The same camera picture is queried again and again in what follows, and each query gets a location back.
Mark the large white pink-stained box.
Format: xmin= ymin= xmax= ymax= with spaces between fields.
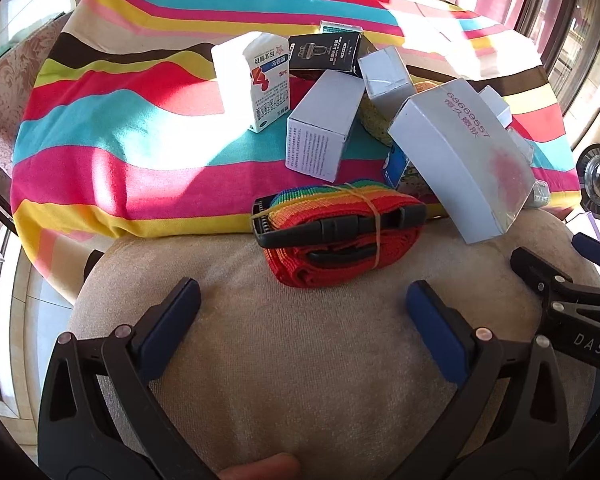
xmin=389 ymin=79 xmax=535 ymax=244

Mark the white box with printed text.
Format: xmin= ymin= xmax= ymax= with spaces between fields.
xmin=285 ymin=70 xmax=365 ymax=183

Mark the beige seat cushion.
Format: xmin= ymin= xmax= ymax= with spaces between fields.
xmin=68 ymin=210 xmax=600 ymax=479

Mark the grey white square box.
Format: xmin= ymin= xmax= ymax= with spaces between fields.
xmin=358 ymin=46 xmax=416 ymax=122

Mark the small white box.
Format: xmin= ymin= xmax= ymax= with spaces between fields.
xmin=478 ymin=86 xmax=513 ymax=129

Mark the black applicator box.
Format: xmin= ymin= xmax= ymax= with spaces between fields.
xmin=288 ymin=32 xmax=376 ymax=79

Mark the striped colourful cushion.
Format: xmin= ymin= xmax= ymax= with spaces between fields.
xmin=10 ymin=0 xmax=581 ymax=289

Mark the teal small box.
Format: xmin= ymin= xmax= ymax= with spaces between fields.
xmin=320 ymin=21 xmax=364 ymax=34

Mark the green round sponge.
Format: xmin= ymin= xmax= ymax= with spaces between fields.
xmin=358 ymin=94 xmax=392 ymax=148

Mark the white blue text box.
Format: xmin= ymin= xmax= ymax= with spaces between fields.
xmin=382 ymin=144 xmax=431 ymax=198

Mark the white medicine box red logo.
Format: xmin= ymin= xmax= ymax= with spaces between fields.
xmin=211 ymin=32 xmax=290 ymax=132

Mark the person's hand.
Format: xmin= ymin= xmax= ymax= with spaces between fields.
xmin=218 ymin=453 xmax=301 ymax=480

